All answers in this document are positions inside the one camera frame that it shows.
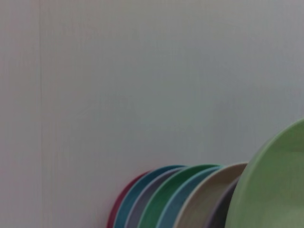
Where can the teal blue plate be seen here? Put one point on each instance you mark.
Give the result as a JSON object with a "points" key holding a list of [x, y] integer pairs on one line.
{"points": [[133, 192]]}

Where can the light green plate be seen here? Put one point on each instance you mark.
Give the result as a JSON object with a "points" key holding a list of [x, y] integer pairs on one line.
{"points": [[273, 185]]}

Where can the maroon red plate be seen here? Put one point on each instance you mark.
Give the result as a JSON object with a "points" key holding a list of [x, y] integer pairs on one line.
{"points": [[116, 204]]}

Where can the beige plate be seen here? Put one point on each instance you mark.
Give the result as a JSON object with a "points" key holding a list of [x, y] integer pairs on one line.
{"points": [[204, 197]]}

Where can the grey purple plate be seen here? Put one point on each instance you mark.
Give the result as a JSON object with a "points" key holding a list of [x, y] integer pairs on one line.
{"points": [[140, 209]]}

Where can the dark green plate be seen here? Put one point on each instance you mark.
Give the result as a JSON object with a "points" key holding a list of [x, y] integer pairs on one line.
{"points": [[161, 192]]}

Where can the light blue plate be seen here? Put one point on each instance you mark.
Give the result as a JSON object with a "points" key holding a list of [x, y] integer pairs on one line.
{"points": [[173, 206]]}

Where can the lavender plate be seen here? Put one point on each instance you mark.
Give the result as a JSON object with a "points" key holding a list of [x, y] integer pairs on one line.
{"points": [[221, 209]]}

